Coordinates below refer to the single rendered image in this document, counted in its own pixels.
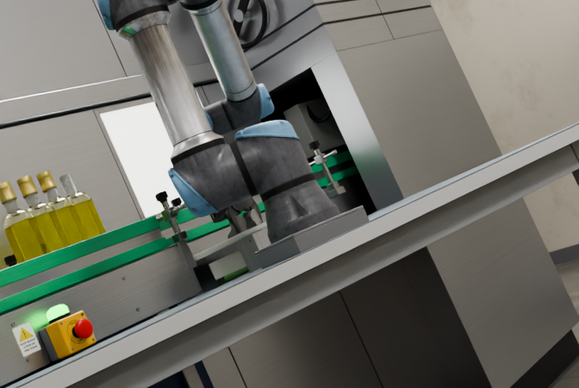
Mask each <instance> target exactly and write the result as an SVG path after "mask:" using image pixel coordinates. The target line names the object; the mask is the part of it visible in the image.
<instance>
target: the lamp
mask: <svg viewBox="0 0 579 388"><path fill-rule="evenodd" d="M70 315H71V313H70V311H69V310H68V308H67V306H65V305H64V304H59V305H56V306H54V307H52V308H51V309H50V310H49V311H48V312H47V319H48V322H49V324H52V323H54V322H57V321H58V320H61V319H63V318H65V317H68V316H70Z"/></svg>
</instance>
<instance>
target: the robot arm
mask: <svg viewBox="0 0 579 388"><path fill-rule="evenodd" d="M176 2H180V4H181V6H182V8H183V9H185V10H188V11H189V12H190V15H191V18H192V20H193V22H194V24H195V26H196V30H197V32H198V34H199V36H200V38H201V40H202V44H203V45H204V48H205V50H206V52H207V55H208V57H209V59H210V62H211V64H212V66H213V68H214V70H215V74H216V76H217V78H218V80H219V82H220V84H221V88H222V89H223V92H224V94H225V96H226V98H225V99H222V100H221V101H219V102H217V103H213V104H211V105H209V106H207V107H202V105H201V103H200V100H199V98H198V96H197V94H196V90H195V88H194V86H193V84H192V82H191V80H190V76H189V74H188V72H187V70H186V68H185V65H184V63H183V60H182V58H181V56H180V53H179V51H178V49H177V46H176V43H175V41H174V40H173V37H172V35H171V31H170V29H169V28H168V21H169V20H170V17H171V12H170V11H169V9H168V6H170V5H172V4H174V3H176ZM97 4H98V7H99V9H100V12H101V14H102V17H103V21H104V23H105V25H106V27H107V29H108V30H115V31H116V33H117V34H118V36H119V37H121V38H123V39H125V40H127V41H128V42H129V44H130V46H131V48H132V50H133V52H134V56H135V58H136V60H137V62H138V65H139V67H140V70H141V72H142V75H143V77H144V79H145V81H146V84H147V87H148V89H149V91H150V93H151V95H152V98H153V101H154V103H155V105H156V108H157V110H158V112H159V115H160V117H161V120H162V122H163V124H164V126H165V130H166V132H167V134H168V136H169V138H170V141H171V144H172V146H173V152H172V154H171V157H170V160H171V163H172V165H173V167H171V168H170V169H169V170H168V175H169V177H170V179H171V182H172V183H173V185H174V187H175V189H176V190H177V193H178V194H179V196H180V197H181V198H182V200H183V201H184V204H185V205H186V207H187V208H188V209H189V211H190V212H191V214H192V215H194V216H196V217H204V216H208V215H210V216H211V218H212V220H213V222H214V223H218V222H222V221H224V220H226V219H228V220H229V223H230V226H231V231H230V233H229V234H228V236H227V238H228V239H230V238H232V237H234V236H236V235H238V234H240V233H242V232H244V231H246V230H248V229H250V228H253V227H255V226H258V225H259V224H262V223H263V220H262V216H261V213H260V210H259V207H258V205H257V204H256V202H255V201H254V200H253V198H252V197H253V196H255V195H258V194H259V195H260V196H261V199H262V201H263V203H264V206H265V217H266V224H267V229H268V233H267V234H268V238H269V240H270V242H271V244H273V243H275V242H277V241H280V240H282V239H283V238H285V237H287V236H289V235H292V234H294V233H296V232H299V231H301V230H304V229H305V228H309V227H311V226H314V225H315V224H318V223H320V222H324V221H326V220H328V219H330V218H333V217H335V216H338V215H340V213H339V209H338V207H337V205H336V204H333V203H332V201H331V200H330V198H329V197H328V196H327V194H326V193H325V192H324V191H323V190H322V189H321V187H320V186H319V185H318V183H317V181H316V179H315V177H314V174H313V171H312V169H311V167H310V165H309V163H308V160H307V157H306V155H305V153H304V151H303V149H302V145H301V143H300V142H299V140H300V139H299V137H297V135H296V132H295V130H294V129H293V127H292V125H291V124H290V123H289V122H287V121H285V120H276V121H269V122H262V123H260V124H256V125H253V126H251V127H248V128H245V129H241V130H240V131H238V132H237V133H236V134H235V138H234V139H235V140H236V141H235V142H232V143H230V144H228V145H227V144H226V142H225V140H224V138H223V136H222V135H224V134H227V133H229V132H231V131H233V130H235V129H237V128H241V127H243V126H245V125H247V124H249V123H251V122H255V121H259V120H260V119H262V118H264V117H266V116H268V115H270V114H271V113H273V111H274V105H273V103H272V101H271V97H270V95H269V92H268V90H267V89H266V87H265V85H264V84H256V83H255V80H254V78H253V75H252V72H251V70H250V67H249V65H248V63H247V60H246V56H245V55H244V52H243V50H242V47H241V45H240V42H239V39H238V36H237V34H236V32H235V30H234V27H233V24H232V22H231V19H230V17H229V14H228V12H227V9H226V6H225V4H224V2H223V0H97ZM243 210H244V211H245V212H244V213H243V217H242V216H240V214H241V213H242V211H243Z"/></svg>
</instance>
